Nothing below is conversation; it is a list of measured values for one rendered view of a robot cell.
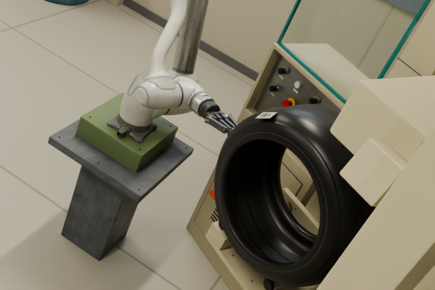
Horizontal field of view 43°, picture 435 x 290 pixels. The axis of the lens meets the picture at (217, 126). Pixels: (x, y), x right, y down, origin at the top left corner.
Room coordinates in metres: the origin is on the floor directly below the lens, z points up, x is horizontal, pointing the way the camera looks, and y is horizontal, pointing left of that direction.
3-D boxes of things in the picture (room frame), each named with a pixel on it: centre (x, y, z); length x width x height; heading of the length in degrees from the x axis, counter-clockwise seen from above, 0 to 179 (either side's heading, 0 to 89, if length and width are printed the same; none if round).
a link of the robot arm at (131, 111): (2.07, 0.35, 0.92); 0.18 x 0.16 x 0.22; 138
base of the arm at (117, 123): (2.04, 0.36, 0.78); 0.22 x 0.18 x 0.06; 172
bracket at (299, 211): (1.70, -0.50, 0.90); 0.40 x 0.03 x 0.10; 49
